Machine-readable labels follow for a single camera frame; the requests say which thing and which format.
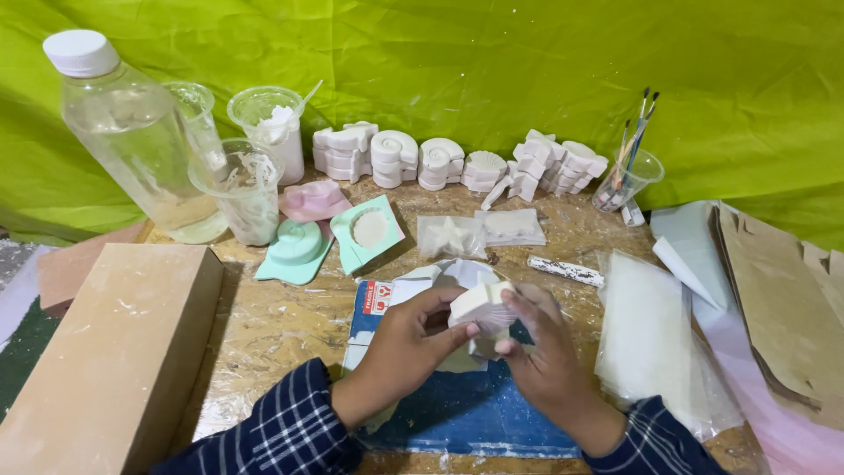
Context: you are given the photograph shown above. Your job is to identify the person's left hand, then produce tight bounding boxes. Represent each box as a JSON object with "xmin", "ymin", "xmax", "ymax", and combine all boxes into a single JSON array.
[{"xmin": 331, "ymin": 286, "xmax": 481, "ymax": 433}]

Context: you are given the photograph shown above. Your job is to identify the person's right hand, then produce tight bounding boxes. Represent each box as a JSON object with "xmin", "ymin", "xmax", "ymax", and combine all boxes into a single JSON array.
[{"xmin": 495, "ymin": 283, "xmax": 626, "ymax": 457}]

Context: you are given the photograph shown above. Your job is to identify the white scallop plaster cast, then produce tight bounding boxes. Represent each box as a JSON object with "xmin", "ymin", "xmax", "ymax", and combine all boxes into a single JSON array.
[{"xmin": 447, "ymin": 281, "xmax": 519, "ymax": 339}]

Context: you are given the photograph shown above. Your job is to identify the blue cardboard sheet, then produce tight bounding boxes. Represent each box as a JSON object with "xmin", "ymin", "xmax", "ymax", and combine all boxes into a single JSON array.
[{"xmin": 341, "ymin": 280, "xmax": 582, "ymax": 459}]

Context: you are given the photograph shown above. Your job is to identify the white stained stick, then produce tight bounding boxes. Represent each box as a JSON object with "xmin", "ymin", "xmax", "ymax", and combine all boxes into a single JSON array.
[{"xmin": 526, "ymin": 255, "xmax": 605, "ymax": 289}]

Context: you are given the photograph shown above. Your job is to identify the stack of clear plastic bags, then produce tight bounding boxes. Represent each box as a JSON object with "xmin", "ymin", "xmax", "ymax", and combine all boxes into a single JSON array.
[{"xmin": 593, "ymin": 249, "xmax": 746, "ymax": 442}]

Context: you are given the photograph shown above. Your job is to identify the mint green mould with cast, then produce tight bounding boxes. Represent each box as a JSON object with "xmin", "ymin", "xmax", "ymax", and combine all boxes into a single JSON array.
[{"xmin": 330, "ymin": 194, "xmax": 407, "ymax": 276}]

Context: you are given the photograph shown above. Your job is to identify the clear packet with star cast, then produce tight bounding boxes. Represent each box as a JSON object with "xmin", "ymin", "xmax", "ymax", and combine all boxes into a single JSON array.
[{"xmin": 417, "ymin": 215, "xmax": 488, "ymax": 261}]

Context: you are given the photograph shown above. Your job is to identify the mint green snail shell mould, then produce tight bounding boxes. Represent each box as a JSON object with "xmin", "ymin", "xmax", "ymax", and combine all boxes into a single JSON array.
[{"xmin": 254, "ymin": 219, "xmax": 335, "ymax": 286}]

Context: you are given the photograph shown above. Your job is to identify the clear packet with shell cast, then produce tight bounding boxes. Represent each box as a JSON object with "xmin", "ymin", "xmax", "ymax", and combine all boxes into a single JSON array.
[{"xmin": 475, "ymin": 208, "xmax": 547, "ymax": 248}]

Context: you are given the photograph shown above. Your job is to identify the pink silicone mould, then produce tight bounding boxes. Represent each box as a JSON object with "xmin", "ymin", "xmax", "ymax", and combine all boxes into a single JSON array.
[{"xmin": 278, "ymin": 179, "xmax": 353, "ymax": 223}]

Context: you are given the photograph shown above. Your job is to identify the small white tube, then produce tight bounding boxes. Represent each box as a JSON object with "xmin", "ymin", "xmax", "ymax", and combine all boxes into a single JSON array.
[{"xmin": 620, "ymin": 197, "xmax": 646, "ymax": 228}]

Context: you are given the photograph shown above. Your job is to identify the white paper sheets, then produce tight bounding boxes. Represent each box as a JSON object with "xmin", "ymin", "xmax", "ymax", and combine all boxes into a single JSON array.
[{"xmin": 649, "ymin": 200, "xmax": 726, "ymax": 311}]

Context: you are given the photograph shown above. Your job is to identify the row of white plaster casts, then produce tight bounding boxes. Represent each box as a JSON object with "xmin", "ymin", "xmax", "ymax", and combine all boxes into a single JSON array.
[{"xmin": 312, "ymin": 121, "xmax": 610, "ymax": 212}]

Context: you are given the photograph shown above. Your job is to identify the clear cup holding paint brushes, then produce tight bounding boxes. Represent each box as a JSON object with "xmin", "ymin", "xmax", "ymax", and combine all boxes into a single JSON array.
[{"xmin": 591, "ymin": 147, "xmax": 666, "ymax": 213}]

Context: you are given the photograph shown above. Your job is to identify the clear cup with plaster residue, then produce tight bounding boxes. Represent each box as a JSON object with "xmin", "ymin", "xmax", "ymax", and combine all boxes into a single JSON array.
[{"xmin": 188, "ymin": 138, "xmax": 285, "ymax": 248}]

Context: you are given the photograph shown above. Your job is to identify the short wooden paint brush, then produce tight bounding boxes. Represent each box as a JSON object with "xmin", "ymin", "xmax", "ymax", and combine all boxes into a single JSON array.
[{"xmin": 612, "ymin": 119, "xmax": 632, "ymax": 189}]

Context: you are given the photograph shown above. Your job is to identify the pink sheet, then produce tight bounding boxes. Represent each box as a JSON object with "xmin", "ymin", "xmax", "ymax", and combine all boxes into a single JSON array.
[{"xmin": 692, "ymin": 300, "xmax": 844, "ymax": 475}]

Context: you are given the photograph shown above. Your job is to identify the clear cup with white plaster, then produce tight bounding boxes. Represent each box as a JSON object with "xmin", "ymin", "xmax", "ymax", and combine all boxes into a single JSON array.
[{"xmin": 227, "ymin": 86, "xmax": 306, "ymax": 187}]

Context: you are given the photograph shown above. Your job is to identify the stack of brown paper bags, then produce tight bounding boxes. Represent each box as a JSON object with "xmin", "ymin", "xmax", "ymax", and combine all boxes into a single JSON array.
[{"xmin": 709, "ymin": 201, "xmax": 844, "ymax": 433}]

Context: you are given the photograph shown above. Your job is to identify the white stirring stick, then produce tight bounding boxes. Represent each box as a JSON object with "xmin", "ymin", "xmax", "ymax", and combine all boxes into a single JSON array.
[{"xmin": 290, "ymin": 80, "xmax": 324, "ymax": 118}]

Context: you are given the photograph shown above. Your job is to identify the large brown cardboard box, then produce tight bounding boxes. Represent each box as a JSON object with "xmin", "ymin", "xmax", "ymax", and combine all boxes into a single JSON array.
[{"xmin": 0, "ymin": 243, "xmax": 225, "ymax": 475}]

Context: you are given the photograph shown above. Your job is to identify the green backdrop cloth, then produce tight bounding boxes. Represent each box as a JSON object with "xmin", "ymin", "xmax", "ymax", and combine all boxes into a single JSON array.
[{"xmin": 0, "ymin": 0, "xmax": 844, "ymax": 252}]

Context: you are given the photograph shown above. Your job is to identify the empty clear plastic cup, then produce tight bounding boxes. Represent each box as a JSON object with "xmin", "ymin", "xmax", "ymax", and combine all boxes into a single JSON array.
[{"xmin": 162, "ymin": 80, "xmax": 226, "ymax": 169}]

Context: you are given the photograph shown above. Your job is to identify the small brown cardboard box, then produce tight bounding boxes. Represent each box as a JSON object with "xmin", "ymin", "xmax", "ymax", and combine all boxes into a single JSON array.
[{"xmin": 36, "ymin": 221, "xmax": 149, "ymax": 319}]

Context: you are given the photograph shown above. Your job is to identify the clear bottle with white cap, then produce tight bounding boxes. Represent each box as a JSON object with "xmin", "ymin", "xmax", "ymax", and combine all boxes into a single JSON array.
[{"xmin": 43, "ymin": 29, "xmax": 229, "ymax": 245}]

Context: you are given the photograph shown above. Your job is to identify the dark green mat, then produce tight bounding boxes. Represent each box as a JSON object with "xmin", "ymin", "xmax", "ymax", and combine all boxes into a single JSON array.
[{"xmin": 0, "ymin": 297, "xmax": 62, "ymax": 423}]

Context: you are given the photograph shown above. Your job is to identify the blue handled paint brush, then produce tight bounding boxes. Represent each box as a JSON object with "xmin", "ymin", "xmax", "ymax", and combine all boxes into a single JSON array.
[{"xmin": 620, "ymin": 91, "xmax": 661, "ymax": 189}]

